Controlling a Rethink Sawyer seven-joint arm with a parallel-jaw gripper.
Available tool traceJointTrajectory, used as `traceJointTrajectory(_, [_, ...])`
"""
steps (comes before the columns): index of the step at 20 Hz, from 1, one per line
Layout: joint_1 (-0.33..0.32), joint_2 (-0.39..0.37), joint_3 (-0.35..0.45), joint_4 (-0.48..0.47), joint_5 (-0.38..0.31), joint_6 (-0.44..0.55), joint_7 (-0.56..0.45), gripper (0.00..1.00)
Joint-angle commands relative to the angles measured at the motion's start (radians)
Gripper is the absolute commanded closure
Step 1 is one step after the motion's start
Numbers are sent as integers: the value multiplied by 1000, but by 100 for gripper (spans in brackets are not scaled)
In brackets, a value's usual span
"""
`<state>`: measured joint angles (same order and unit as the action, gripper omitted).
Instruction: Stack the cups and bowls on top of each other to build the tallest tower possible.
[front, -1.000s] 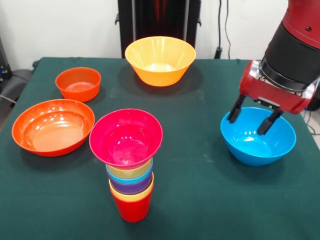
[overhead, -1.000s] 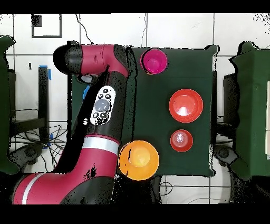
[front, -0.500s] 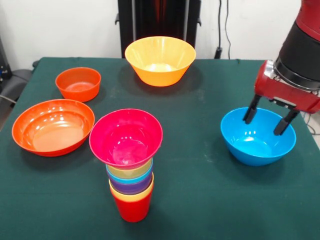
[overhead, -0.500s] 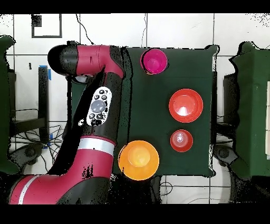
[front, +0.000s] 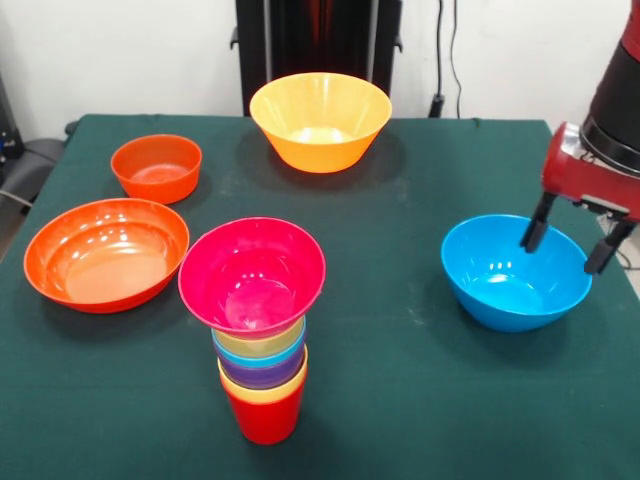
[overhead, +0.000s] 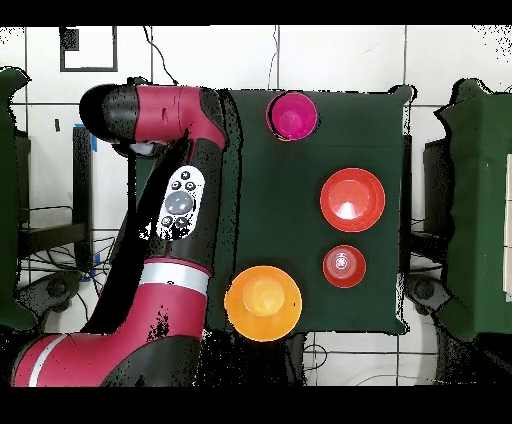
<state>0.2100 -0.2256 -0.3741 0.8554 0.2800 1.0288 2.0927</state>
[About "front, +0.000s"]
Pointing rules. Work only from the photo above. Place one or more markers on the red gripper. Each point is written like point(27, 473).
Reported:
point(590, 185)

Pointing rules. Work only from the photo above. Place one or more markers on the blue cup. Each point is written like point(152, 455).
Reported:
point(260, 360)

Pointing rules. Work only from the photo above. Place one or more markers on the pink bowl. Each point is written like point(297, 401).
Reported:
point(235, 265)

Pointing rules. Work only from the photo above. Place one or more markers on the purple cup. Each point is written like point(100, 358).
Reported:
point(260, 378)

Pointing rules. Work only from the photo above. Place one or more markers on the orange-yellow cup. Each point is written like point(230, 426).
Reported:
point(265, 398)

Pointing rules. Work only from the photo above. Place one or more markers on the translucent yellow cup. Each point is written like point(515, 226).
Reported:
point(235, 345)

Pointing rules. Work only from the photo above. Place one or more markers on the red cup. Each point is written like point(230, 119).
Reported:
point(267, 422)

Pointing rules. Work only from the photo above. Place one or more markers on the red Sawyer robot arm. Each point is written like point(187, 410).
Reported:
point(620, 100)

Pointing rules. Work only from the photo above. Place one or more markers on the large blue bowl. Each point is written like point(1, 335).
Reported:
point(500, 300)

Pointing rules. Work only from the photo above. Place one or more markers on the dark green table cloth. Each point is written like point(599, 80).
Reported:
point(400, 390)

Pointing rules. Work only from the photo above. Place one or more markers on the large yellow bowl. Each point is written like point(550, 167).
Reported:
point(320, 145)

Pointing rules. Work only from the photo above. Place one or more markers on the small orange bowl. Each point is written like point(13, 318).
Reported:
point(155, 185)

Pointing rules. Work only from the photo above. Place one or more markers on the large shallow orange bowl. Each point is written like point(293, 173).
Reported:
point(105, 260)

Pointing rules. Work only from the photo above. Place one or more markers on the grey stand base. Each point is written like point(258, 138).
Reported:
point(35, 160)

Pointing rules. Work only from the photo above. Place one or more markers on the black equipment rack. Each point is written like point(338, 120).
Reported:
point(7, 130)

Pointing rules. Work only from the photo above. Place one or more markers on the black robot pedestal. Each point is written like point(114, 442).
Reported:
point(320, 40)

